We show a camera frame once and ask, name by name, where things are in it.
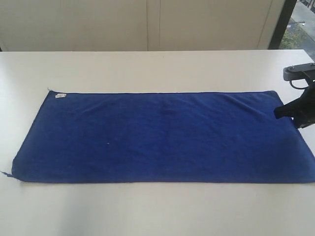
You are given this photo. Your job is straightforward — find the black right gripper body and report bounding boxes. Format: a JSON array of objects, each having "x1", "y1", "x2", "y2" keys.
[{"x1": 291, "y1": 80, "x2": 315, "y2": 128}]

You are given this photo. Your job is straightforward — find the blue microfiber towel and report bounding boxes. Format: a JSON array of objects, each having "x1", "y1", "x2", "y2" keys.
[{"x1": 9, "y1": 91, "x2": 315, "y2": 183}]

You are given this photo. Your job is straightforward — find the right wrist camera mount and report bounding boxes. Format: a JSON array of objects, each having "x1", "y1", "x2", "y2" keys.
[{"x1": 283, "y1": 62, "x2": 315, "y2": 82}]

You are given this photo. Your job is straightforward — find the dark window frame post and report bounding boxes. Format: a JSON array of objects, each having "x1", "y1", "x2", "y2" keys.
[{"x1": 268, "y1": 0, "x2": 297, "y2": 50}]

